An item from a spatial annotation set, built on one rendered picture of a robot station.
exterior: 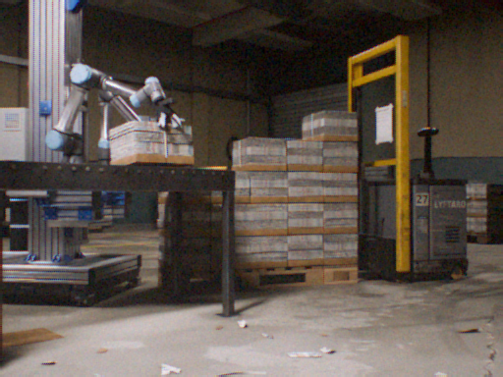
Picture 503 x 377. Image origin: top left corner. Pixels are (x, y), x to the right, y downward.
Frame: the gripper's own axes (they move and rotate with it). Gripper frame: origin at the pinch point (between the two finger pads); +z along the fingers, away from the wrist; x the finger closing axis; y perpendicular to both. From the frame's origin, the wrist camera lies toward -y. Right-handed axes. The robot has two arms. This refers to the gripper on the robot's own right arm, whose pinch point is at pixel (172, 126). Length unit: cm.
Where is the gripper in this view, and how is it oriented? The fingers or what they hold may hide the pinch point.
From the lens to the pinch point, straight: 313.4
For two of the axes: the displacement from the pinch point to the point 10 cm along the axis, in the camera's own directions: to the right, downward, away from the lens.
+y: -5.4, 5.7, 6.2
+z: 3.8, 8.2, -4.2
